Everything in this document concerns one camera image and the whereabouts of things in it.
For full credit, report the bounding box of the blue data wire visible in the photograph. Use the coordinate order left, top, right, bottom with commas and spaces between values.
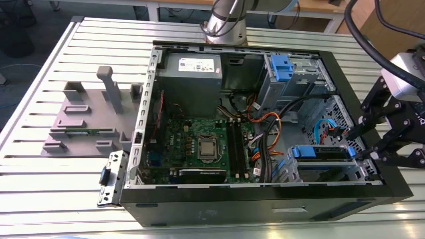
313, 119, 336, 145

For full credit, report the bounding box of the hard disk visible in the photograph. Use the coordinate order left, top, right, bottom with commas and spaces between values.
271, 146, 358, 184

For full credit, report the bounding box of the wooden top desk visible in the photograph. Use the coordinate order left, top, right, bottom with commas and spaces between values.
145, 0, 353, 34

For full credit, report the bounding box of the black cable bundle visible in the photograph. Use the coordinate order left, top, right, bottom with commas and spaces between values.
259, 93, 336, 182

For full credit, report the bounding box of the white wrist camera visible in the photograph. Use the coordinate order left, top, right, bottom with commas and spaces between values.
380, 52, 425, 103

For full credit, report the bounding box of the green motherboard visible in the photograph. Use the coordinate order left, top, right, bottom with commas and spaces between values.
143, 118, 263, 185

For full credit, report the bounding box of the metal disk bay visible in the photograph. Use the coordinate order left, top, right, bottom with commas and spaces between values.
281, 144, 380, 183

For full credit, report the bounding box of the black RAM slot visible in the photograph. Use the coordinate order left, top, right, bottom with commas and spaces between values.
227, 119, 240, 179
236, 119, 251, 179

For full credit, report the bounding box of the orange yellow wire bundle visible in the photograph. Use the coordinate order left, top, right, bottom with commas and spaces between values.
248, 112, 284, 162

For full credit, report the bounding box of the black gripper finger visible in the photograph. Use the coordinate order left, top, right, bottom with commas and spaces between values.
346, 76, 405, 140
356, 119, 425, 170

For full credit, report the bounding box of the thin red wire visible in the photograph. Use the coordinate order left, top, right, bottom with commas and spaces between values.
149, 90, 167, 144

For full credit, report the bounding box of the thin black cable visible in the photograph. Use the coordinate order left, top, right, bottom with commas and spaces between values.
377, 0, 425, 40

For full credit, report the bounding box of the CPU socket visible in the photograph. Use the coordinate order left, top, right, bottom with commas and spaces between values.
196, 135, 221, 164

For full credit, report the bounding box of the grey power supply unit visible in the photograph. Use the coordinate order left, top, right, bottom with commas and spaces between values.
156, 52, 223, 120

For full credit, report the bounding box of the grey parts rack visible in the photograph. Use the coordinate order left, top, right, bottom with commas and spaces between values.
41, 66, 145, 158

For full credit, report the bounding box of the black graphics card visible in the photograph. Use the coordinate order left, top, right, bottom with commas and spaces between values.
169, 168, 228, 185

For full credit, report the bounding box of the metal drive cage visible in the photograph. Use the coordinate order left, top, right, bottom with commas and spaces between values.
257, 53, 336, 118

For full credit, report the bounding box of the black open PC case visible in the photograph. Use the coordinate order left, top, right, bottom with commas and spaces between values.
119, 39, 414, 228

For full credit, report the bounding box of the silver CPU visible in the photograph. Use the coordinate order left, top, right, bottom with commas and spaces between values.
199, 141, 219, 156

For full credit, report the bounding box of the wooden cabinet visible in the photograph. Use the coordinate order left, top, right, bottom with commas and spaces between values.
337, 0, 425, 67

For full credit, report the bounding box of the power wire with black plug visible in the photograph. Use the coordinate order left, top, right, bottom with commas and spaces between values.
327, 127, 354, 143

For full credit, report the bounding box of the blue plastic drive latch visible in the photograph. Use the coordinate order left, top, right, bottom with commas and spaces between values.
271, 54, 293, 82

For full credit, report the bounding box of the metal expansion slot bracket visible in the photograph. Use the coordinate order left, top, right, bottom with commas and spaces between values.
96, 150, 131, 208

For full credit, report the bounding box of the green RAM stick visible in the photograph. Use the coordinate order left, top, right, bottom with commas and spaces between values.
65, 128, 113, 137

